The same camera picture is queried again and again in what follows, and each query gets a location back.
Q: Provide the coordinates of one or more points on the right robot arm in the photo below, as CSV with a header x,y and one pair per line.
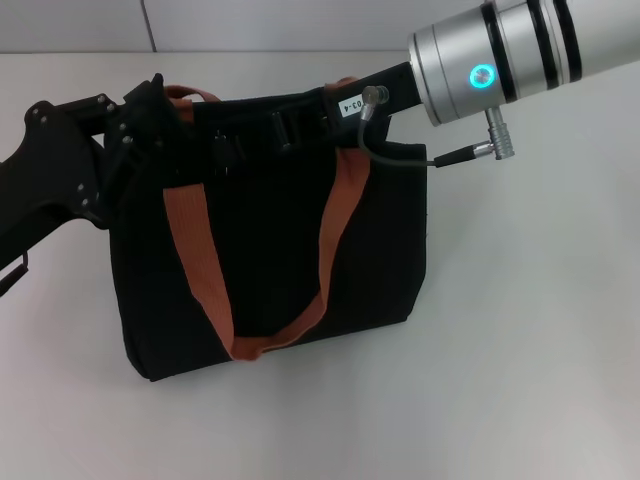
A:
x,y
525,55

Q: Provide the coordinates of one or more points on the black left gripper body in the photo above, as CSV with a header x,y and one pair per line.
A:
x,y
45,170

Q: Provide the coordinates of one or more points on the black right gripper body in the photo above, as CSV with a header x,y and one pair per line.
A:
x,y
385,87

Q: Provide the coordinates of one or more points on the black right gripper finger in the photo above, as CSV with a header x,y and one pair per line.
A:
x,y
282,131

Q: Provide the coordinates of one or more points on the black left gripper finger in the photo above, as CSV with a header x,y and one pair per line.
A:
x,y
127,150
100,110

